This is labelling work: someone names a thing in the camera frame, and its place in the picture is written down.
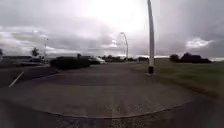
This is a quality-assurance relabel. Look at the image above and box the distant row of trees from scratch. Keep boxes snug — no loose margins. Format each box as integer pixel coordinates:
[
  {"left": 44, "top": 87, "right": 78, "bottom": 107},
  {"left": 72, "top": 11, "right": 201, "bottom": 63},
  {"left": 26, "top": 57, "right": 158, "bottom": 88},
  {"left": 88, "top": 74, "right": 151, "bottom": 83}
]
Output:
[{"left": 98, "top": 54, "right": 150, "bottom": 63}]

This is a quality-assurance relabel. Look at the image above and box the curved street lamp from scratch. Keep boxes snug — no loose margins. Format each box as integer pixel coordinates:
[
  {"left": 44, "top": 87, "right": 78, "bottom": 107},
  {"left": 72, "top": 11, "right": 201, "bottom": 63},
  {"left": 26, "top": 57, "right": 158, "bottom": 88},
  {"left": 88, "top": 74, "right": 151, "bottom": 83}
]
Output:
[{"left": 120, "top": 31, "right": 130, "bottom": 62}]

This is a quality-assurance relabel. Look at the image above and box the dark low hedge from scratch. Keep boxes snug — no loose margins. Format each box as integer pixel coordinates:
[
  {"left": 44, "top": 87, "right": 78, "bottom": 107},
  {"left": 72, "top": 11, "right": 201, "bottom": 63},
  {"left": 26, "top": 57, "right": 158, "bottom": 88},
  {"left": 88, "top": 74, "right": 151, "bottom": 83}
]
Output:
[{"left": 49, "top": 56, "right": 92, "bottom": 71}]

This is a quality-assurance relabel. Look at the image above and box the clump of dark trees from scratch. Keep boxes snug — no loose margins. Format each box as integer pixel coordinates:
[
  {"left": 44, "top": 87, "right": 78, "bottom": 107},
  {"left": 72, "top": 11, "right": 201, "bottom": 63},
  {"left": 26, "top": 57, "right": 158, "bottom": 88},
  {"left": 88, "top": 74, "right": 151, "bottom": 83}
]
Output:
[{"left": 169, "top": 52, "right": 213, "bottom": 64}]

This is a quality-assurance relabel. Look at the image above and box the small dark tree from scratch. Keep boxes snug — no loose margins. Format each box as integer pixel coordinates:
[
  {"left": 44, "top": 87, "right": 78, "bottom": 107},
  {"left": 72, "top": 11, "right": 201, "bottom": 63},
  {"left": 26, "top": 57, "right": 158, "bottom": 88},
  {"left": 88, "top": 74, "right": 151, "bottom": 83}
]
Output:
[{"left": 31, "top": 47, "right": 40, "bottom": 58}]

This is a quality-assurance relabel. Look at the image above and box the grey asphalt road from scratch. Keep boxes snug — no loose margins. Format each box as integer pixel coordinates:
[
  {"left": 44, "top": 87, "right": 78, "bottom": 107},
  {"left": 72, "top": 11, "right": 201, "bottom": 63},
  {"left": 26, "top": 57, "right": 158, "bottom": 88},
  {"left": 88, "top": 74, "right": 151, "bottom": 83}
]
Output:
[{"left": 0, "top": 63, "right": 61, "bottom": 89}]

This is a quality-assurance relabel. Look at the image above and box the tall pale lamp post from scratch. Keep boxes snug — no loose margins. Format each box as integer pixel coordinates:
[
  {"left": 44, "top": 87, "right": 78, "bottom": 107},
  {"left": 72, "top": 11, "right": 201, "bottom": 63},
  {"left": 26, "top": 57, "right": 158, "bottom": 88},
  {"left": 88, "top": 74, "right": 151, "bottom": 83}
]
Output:
[{"left": 146, "top": 0, "right": 156, "bottom": 75}]

